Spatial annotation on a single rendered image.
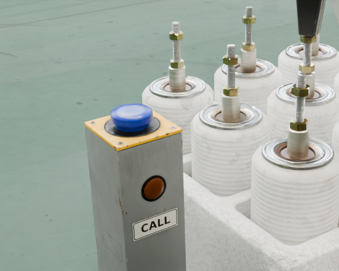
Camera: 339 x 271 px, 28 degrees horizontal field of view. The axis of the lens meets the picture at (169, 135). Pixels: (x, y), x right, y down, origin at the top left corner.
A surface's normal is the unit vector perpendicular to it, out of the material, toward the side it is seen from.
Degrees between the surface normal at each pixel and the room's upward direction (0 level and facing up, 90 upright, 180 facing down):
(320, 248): 0
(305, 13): 90
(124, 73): 0
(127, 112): 0
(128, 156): 90
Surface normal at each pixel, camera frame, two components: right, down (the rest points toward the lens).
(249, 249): -0.85, 0.25
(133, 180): 0.53, 0.35
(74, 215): -0.04, -0.90
